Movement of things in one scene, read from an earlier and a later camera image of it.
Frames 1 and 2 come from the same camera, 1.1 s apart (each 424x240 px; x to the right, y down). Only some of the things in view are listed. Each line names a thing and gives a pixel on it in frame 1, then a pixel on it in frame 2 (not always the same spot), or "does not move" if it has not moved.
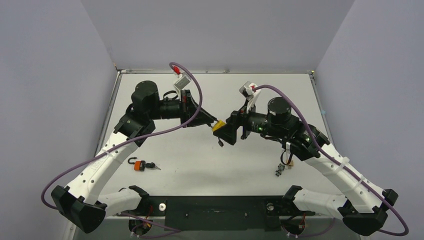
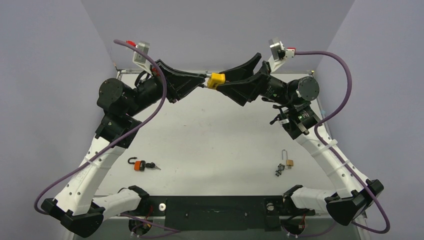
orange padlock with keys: [141, 165] does not move
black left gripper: [186, 100] -> [180, 83]
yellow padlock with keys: [219, 124] -> [215, 79]
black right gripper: [241, 122] -> [257, 82]
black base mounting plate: [255, 213] does not move
